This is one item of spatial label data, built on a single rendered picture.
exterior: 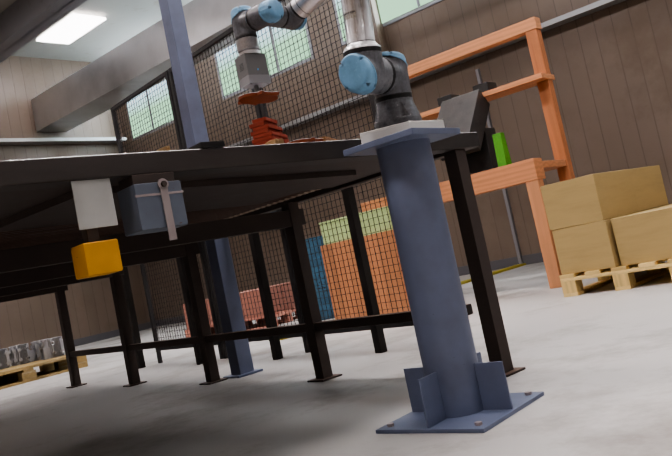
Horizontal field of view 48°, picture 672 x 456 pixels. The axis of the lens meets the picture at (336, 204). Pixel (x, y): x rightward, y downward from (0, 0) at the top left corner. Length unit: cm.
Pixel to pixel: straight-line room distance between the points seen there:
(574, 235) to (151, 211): 354
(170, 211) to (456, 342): 93
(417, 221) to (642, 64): 701
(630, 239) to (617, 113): 436
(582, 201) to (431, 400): 293
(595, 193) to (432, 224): 278
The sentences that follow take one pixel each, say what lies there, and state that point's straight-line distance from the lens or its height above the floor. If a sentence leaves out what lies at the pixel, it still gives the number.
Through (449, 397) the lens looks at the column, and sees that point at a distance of 231.
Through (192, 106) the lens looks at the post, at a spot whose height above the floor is 160.
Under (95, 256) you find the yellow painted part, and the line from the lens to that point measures 187.
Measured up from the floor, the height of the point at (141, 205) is 77.
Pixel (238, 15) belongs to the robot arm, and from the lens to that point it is 259.
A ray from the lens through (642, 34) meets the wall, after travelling 913.
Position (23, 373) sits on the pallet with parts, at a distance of 792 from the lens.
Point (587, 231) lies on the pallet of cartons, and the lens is 501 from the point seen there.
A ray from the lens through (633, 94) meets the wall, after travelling 910.
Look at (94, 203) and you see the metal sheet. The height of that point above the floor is 80.
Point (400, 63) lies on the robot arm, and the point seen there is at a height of 109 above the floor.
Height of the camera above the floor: 54
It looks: 4 degrees up
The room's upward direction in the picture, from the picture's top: 12 degrees counter-clockwise
